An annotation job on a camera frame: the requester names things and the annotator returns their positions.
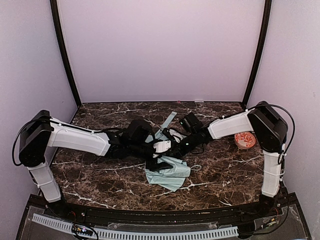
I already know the black corner post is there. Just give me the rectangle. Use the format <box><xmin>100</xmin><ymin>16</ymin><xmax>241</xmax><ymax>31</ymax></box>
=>
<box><xmin>241</xmin><ymin>0</ymin><xmax>272</xmax><ymax>109</ymax></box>
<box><xmin>49</xmin><ymin>0</ymin><xmax>82</xmax><ymax>108</ymax></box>

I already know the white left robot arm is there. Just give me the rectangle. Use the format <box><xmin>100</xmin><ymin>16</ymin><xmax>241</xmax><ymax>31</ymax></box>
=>
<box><xmin>13</xmin><ymin>110</ymin><xmax>172</xmax><ymax>204</ymax></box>

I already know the black left corner post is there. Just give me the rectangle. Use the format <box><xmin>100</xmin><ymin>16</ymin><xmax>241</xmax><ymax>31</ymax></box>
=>
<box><xmin>49</xmin><ymin>0</ymin><xmax>82</xmax><ymax>108</ymax></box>

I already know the black and mint umbrella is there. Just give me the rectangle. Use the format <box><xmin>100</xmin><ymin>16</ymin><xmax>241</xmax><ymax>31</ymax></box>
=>
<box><xmin>145</xmin><ymin>111</ymin><xmax>202</xmax><ymax>192</ymax></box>

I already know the orange patterned ceramic bowl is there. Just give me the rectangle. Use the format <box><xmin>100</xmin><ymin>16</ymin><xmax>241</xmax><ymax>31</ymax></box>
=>
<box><xmin>234</xmin><ymin>132</ymin><xmax>256</xmax><ymax>150</ymax></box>

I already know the grey slotted cable duct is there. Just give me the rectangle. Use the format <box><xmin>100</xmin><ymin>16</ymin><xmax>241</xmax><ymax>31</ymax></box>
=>
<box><xmin>31</xmin><ymin>213</ymin><xmax>239</xmax><ymax>240</ymax></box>

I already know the black right corner post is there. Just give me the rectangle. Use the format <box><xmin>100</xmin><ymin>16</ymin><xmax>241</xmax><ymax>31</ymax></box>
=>
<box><xmin>241</xmin><ymin>0</ymin><xmax>272</xmax><ymax>109</ymax></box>

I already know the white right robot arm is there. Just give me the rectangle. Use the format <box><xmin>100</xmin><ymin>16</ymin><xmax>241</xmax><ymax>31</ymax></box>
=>
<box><xmin>162</xmin><ymin>101</ymin><xmax>292</xmax><ymax>198</ymax></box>

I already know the black front table rail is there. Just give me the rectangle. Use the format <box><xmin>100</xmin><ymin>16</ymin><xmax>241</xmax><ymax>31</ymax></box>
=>
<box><xmin>27</xmin><ymin>194</ymin><xmax>298</xmax><ymax>227</ymax></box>

